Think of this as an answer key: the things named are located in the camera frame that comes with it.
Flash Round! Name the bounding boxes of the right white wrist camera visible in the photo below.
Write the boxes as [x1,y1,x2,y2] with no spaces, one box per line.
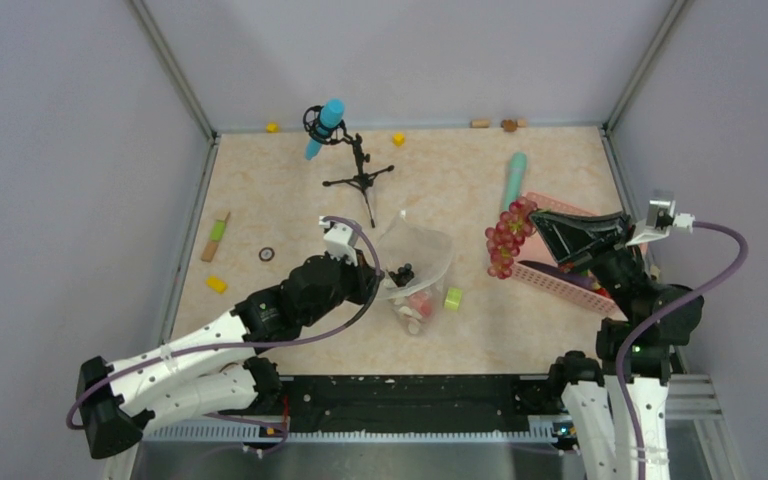
[625,190,695,247]

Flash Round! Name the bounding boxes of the brown wooden piece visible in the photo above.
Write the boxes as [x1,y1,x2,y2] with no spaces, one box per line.
[500,118,528,133]

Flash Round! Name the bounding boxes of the black grape bunch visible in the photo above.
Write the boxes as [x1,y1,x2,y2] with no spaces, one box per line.
[388,263,415,288]

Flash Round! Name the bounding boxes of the lime green toy brick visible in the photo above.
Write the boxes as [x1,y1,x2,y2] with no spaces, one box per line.
[443,287,463,311]

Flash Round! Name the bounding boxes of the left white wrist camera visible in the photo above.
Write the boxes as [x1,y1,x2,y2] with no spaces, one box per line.
[319,216,360,267]

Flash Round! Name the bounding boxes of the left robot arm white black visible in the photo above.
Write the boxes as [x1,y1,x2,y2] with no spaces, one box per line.
[67,255,383,459]

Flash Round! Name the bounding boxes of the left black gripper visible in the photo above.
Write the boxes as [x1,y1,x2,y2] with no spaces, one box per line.
[302,245,385,327]

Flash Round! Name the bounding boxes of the yellow block near left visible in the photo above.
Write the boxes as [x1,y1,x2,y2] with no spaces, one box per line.
[205,276,228,294]

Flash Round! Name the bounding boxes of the teal cylinder tube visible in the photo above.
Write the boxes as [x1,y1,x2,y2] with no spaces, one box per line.
[500,151,528,212]

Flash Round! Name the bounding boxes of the red grape bunch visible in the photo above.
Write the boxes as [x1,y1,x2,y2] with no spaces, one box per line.
[484,196,538,280]

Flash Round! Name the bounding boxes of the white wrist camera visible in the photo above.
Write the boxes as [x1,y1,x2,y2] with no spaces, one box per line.
[625,190,695,247]
[319,216,360,267]

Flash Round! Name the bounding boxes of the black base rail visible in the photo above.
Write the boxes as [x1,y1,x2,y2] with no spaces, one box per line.
[283,374,562,434]

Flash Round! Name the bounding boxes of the clear zip top bag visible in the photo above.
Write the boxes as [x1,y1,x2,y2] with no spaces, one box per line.
[376,210,454,336]

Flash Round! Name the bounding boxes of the green and wood block stick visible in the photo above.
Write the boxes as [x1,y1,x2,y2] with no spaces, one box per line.
[200,210,231,263]

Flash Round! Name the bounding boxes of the blue microphone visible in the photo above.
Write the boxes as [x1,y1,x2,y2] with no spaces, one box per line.
[303,98,345,161]

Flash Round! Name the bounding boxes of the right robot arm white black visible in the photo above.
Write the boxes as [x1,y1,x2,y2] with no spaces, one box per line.
[530,207,704,479]

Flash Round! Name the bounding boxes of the black microphone tripod stand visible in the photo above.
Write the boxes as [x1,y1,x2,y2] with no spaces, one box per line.
[322,119,395,228]

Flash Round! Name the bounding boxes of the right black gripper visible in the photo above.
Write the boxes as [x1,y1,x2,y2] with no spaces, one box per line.
[528,206,650,321]

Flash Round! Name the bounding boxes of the poker chip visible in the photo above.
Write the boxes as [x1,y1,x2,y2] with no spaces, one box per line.
[258,247,275,262]

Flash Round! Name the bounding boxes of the purple eggplant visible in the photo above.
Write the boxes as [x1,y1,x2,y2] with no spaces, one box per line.
[557,270,599,291]

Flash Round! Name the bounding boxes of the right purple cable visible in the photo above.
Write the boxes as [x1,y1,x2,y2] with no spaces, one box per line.
[615,221,750,480]

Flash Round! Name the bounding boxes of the pink plastic basket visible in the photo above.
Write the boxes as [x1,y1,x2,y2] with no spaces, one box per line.
[509,192,630,318]

